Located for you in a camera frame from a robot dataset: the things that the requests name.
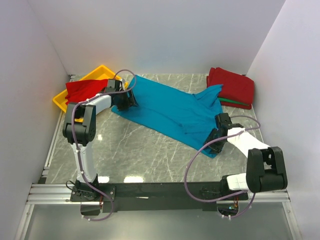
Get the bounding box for folded dark red shirt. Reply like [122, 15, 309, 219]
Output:
[206, 67, 255, 105]

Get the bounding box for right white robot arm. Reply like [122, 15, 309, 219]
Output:
[204, 113, 288, 200]

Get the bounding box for black base beam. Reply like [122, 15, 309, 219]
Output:
[70, 180, 249, 213]

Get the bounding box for red t shirt in tray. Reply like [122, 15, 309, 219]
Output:
[65, 79, 108, 105]

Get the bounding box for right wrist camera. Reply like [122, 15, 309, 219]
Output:
[214, 113, 232, 128]

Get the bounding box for folded green shirt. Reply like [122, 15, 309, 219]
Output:
[218, 97, 247, 106]

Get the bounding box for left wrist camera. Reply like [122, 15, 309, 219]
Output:
[102, 79, 126, 93]

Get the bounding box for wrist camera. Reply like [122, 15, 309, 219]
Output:
[102, 79, 126, 93]
[214, 113, 232, 128]

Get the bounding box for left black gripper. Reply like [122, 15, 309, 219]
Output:
[116, 88, 138, 112]

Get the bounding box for yellow plastic tray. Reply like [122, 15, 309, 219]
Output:
[52, 65, 128, 123]

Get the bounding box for blue t shirt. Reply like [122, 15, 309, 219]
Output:
[111, 76, 223, 150]

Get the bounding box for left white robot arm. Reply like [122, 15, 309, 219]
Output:
[62, 88, 138, 202]

